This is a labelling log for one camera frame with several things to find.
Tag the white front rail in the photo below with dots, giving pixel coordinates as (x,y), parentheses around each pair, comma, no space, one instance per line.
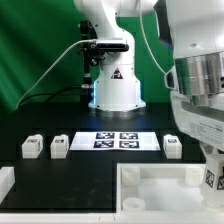
(110,219)

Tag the white obstacle left bracket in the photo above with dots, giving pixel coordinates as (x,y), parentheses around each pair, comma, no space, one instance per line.
(7,180)

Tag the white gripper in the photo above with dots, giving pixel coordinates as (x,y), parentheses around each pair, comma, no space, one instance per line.
(205,124)

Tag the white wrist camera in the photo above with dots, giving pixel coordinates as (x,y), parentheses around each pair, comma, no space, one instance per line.
(170,78)

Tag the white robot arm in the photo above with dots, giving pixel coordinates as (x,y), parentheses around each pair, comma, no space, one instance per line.
(195,31)

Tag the black camera on stand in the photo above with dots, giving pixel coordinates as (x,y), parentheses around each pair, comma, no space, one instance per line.
(94,50)

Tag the white sheet with markers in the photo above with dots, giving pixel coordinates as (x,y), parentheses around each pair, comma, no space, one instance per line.
(131,141)

